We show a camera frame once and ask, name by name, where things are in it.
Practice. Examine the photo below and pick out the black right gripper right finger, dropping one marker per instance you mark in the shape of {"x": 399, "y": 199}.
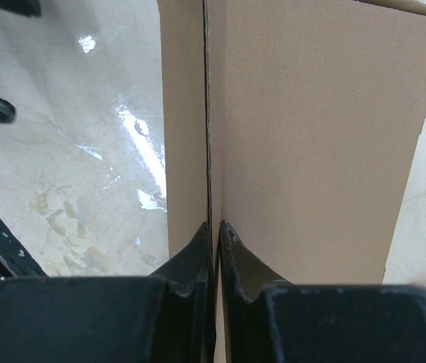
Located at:
{"x": 269, "y": 319}

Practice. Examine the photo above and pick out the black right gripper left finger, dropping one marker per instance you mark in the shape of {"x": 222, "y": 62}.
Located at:
{"x": 166, "y": 316}

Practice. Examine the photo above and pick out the brown cardboard box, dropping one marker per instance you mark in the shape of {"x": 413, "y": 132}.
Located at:
{"x": 296, "y": 122}

